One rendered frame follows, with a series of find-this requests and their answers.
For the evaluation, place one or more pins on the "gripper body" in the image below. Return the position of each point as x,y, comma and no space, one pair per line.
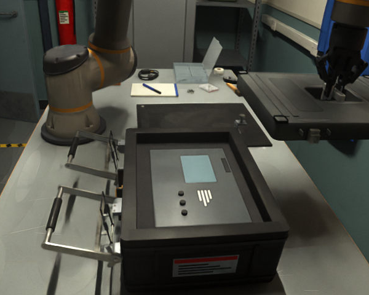
348,40

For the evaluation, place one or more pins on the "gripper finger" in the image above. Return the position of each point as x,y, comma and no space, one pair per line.
355,70
326,66

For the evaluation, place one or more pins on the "black case lid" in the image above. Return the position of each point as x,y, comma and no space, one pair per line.
280,98

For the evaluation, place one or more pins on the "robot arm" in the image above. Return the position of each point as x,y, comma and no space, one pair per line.
77,80

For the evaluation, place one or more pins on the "grey hinge pin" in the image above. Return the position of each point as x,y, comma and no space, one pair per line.
241,120

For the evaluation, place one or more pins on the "black bench mat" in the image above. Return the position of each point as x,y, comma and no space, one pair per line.
187,118

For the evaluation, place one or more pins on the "grey instrument panel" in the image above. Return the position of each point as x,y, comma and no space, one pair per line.
227,202

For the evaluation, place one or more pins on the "black instrument carry case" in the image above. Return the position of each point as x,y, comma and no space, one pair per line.
203,246

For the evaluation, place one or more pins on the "steel draw latch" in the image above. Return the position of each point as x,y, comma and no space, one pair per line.
89,167
70,247

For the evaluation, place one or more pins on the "blue hanging cloth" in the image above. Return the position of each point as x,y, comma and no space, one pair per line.
325,27

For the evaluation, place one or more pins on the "grey metal shelf unit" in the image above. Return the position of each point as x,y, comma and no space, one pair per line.
249,33

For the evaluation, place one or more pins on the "white tape roll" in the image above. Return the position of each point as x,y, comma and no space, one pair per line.
218,71

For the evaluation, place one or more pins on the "small clear parts bag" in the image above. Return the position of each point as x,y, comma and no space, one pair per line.
208,88

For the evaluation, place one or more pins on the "clear plastic parts box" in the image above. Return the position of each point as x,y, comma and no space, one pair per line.
189,73

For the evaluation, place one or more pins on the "small dark screws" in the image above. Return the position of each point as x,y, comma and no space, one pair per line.
190,90

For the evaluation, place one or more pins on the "grey locker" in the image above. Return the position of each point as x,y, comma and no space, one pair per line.
160,33

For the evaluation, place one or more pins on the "blue pen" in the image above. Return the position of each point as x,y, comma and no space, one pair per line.
151,88

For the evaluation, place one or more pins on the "white notepad blue spine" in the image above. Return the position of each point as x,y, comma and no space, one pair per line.
147,91

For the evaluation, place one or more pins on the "red and white label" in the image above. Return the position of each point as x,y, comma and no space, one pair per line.
206,265

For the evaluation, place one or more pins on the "red fire extinguisher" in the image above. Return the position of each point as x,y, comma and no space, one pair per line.
66,27

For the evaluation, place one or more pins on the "grey cabinet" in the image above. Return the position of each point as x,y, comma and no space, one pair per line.
9,61

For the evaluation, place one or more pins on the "black round base plate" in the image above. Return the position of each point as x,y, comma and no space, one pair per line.
49,136

